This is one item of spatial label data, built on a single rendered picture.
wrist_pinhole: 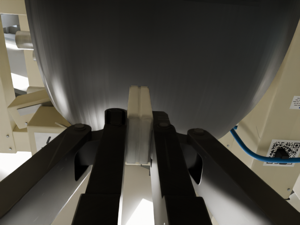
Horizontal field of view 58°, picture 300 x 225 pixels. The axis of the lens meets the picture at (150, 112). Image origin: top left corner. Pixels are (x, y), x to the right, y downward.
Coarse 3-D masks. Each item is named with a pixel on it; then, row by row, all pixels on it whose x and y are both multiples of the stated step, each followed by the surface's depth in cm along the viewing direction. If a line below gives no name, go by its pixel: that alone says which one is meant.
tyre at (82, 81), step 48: (48, 0) 26; (96, 0) 25; (144, 0) 25; (288, 0) 26; (48, 48) 29; (96, 48) 27; (144, 48) 27; (192, 48) 28; (240, 48) 28; (96, 96) 32; (192, 96) 32; (240, 96) 32
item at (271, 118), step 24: (288, 48) 51; (288, 72) 52; (264, 96) 59; (288, 96) 55; (264, 120) 58; (288, 120) 58; (264, 144) 61; (264, 168) 64; (288, 168) 64; (288, 192) 68
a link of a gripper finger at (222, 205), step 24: (192, 144) 14; (216, 144) 13; (216, 168) 11; (240, 168) 11; (216, 192) 12; (240, 192) 10; (264, 192) 10; (216, 216) 12; (240, 216) 10; (264, 216) 9; (288, 216) 9
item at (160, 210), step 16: (160, 128) 14; (160, 144) 13; (176, 144) 13; (160, 160) 11; (176, 160) 11; (160, 176) 10; (176, 176) 10; (160, 192) 10; (176, 192) 9; (192, 192) 9; (160, 208) 9; (176, 208) 8; (192, 208) 8; (160, 224) 9; (176, 224) 7; (192, 224) 7; (208, 224) 7
